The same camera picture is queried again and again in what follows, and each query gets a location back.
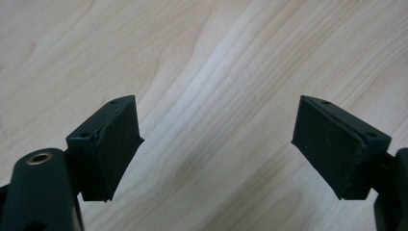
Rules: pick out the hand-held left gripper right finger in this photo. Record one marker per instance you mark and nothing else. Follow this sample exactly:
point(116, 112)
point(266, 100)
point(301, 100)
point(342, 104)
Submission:
point(333, 150)

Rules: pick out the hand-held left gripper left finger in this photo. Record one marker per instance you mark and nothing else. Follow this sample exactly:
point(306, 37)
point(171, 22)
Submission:
point(109, 150)

